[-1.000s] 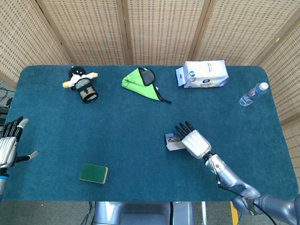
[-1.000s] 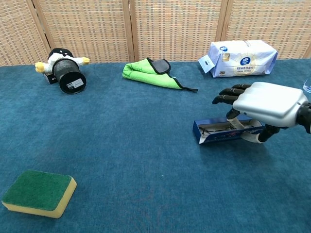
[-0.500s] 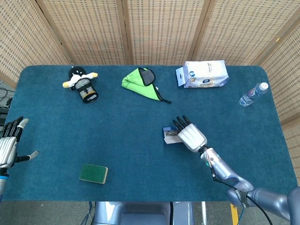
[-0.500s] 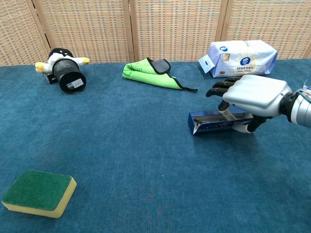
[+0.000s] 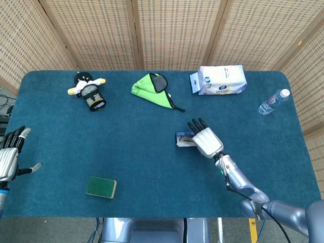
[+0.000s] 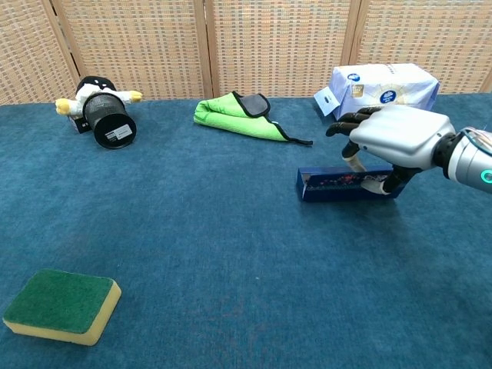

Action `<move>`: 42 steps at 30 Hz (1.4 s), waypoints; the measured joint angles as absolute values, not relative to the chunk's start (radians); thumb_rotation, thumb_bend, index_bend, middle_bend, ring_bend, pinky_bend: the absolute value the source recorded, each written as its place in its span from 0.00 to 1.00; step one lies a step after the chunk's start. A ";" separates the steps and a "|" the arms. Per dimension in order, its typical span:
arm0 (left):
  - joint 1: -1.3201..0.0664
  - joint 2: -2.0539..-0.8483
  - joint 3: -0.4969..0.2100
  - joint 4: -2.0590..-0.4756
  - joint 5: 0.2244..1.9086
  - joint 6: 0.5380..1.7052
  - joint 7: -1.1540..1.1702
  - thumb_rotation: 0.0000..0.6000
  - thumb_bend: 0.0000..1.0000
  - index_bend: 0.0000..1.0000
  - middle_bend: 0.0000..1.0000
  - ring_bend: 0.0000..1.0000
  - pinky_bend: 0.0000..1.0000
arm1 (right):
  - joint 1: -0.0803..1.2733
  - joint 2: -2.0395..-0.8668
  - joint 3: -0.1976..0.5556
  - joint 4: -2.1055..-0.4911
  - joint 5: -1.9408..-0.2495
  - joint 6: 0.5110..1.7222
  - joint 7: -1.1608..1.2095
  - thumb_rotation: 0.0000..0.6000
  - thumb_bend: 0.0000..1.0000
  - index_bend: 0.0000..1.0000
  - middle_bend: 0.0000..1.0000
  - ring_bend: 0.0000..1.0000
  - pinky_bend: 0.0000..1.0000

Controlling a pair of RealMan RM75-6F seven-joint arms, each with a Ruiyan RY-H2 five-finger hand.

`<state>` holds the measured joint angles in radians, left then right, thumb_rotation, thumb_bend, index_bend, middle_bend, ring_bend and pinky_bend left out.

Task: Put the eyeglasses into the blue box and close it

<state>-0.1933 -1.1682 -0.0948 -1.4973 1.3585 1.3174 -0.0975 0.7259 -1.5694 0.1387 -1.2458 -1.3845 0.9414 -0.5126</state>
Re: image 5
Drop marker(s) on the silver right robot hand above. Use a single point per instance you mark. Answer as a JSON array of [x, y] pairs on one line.
[[207, 141]]

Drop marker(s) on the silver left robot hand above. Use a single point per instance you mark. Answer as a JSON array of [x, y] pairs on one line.
[[8, 159]]

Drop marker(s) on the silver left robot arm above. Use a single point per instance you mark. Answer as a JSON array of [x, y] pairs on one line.
[[3, 195]]

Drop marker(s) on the thin frame eyeglasses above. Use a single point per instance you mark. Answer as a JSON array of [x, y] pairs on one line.
[[182, 138]]

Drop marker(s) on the grey robot torso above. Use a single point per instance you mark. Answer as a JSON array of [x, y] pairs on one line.
[[152, 230]]

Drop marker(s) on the yellow stand post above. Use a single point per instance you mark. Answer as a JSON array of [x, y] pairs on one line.
[[253, 230]]

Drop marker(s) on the penguin plush toy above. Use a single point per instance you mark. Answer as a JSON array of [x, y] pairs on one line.
[[83, 83]]

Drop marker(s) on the green microfiber cloth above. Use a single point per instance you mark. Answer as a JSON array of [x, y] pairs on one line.
[[144, 88]]

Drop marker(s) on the green and yellow sponge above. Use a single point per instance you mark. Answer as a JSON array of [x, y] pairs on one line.
[[100, 186]]

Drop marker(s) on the blue felt table cover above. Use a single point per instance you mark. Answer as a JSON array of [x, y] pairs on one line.
[[141, 152]]

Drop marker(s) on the woven folding screen panel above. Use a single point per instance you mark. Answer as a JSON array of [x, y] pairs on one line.
[[311, 83], [174, 33], [258, 33], [25, 43], [96, 33]]

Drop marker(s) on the white tissue pack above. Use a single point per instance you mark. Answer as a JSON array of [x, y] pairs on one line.
[[222, 81]]

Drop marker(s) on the black mesh pen holder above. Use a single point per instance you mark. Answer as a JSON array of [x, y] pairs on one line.
[[95, 100]]

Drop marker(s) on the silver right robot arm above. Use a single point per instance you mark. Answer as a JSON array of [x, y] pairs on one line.
[[235, 174]]

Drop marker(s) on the white stand pole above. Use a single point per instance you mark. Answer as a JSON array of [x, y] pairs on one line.
[[220, 230]]

